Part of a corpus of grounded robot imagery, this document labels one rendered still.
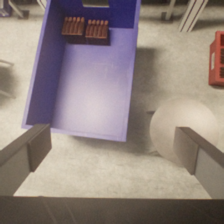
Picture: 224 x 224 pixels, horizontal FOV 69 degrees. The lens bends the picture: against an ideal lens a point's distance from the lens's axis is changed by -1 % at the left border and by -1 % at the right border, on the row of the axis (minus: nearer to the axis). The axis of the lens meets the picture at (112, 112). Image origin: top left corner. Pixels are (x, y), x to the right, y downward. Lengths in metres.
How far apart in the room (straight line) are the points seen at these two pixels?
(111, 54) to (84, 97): 0.26
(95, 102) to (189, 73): 0.63
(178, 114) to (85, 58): 0.55
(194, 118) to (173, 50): 0.53
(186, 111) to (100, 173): 0.60
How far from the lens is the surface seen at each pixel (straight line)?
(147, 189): 1.06
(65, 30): 0.93
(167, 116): 0.79
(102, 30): 0.90
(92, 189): 1.08
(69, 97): 0.87
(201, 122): 0.83
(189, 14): 1.15
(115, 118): 0.80
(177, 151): 0.17
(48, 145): 0.17
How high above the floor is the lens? 1.01
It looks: 79 degrees down
